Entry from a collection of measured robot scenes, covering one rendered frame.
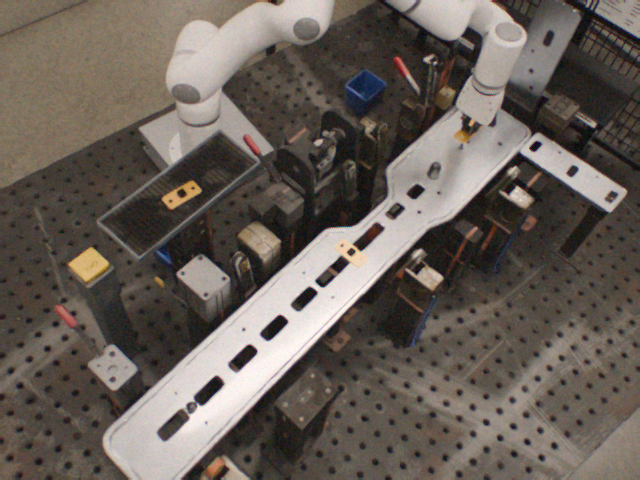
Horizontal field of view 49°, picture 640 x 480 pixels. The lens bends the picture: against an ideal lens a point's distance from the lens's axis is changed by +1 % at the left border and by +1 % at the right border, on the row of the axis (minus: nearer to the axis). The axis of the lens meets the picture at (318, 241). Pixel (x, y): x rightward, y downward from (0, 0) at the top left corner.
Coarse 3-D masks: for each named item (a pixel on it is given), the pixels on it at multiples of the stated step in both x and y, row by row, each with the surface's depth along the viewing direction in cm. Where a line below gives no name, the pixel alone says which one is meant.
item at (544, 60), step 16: (544, 16) 180; (560, 16) 177; (576, 16) 174; (528, 32) 186; (544, 32) 183; (560, 32) 180; (528, 48) 190; (544, 48) 186; (560, 48) 183; (528, 64) 193; (544, 64) 189; (512, 80) 200; (528, 80) 196; (544, 80) 193; (528, 96) 200
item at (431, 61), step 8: (432, 56) 179; (424, 64) 179; (432, 64) 179; (440, 64) 177; (424, 72) 181; (432, 72) 183; (440, 72) 178; (424, 80) 183; (432, 80) 185; (424, 88) 185; (432, 88) 187; (424, 96) 186; (432, 96) 189; (424, 104) 188
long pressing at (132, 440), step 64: (448, 128) 195; (512, 128) 197; (448, 192) 184; (320, 256) 171; (384, 256) 173; (256, 320) 161; (320, 320) 163; (192, 384) 153; (256, 384) 154; (128, 448) 145; (192, 448) 146
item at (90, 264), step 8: (80, 256) 148; (88, 256) 149; (96, 256) 149; (72, 264) 147; (80, 264) 147; (88, 264) 148; (96, 264) 148; (104, 264) 148; (80, 272) 146; (88, 272) 147; (96, 272) 147; (88, 280) 146
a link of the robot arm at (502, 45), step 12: (504, 24) 158; (516, 24) 158; (492, 36) 157; (504, 36) 156; (516, 36) 156; (492, 48) 158; (504, 48) 156; (516, 48) 156; (480, 60) 163; (492, 60) 160; (504, 60) 159; (516, 60) 161; (480, 72) 165; (492, 72) 162; (504, 72) 162; (492, 84) 165
